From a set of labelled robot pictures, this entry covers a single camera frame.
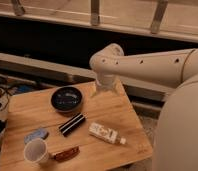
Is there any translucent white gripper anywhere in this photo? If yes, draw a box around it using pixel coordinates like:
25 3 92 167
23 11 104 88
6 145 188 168
92 78 118 97

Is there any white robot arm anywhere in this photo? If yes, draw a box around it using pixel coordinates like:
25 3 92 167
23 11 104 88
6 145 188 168
90 43 198 171

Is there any black ceramic bowl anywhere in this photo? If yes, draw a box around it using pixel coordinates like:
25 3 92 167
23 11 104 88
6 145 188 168
51 86 82 113

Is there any black rectangular box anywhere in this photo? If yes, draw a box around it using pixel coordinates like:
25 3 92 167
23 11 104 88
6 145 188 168
59 113 86 137

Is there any wooden table board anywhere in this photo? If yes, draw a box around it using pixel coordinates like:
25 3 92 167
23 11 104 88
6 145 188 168
0 82 152 171

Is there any brown snack bar wrapper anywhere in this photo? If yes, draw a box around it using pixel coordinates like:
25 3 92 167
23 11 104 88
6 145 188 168
53 146 80 162

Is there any blue sponge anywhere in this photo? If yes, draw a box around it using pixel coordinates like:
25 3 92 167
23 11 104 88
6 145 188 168
24 128 49 144

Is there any white paper cup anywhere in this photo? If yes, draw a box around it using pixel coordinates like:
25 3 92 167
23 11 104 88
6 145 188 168
23 138 49 164

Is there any middle metal railing post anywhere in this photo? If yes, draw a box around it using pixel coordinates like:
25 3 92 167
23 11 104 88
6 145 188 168
91 0 100 26

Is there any metal railing post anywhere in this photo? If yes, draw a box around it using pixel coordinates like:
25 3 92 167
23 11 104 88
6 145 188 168
150 0 168 34
91 0 100 26
11 0 25 16

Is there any right metal railing post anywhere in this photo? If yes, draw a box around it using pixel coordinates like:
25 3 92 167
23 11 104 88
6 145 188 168
150 0 168 34

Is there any left metal railing post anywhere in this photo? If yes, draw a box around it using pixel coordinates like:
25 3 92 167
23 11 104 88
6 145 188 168
11 0 25 16

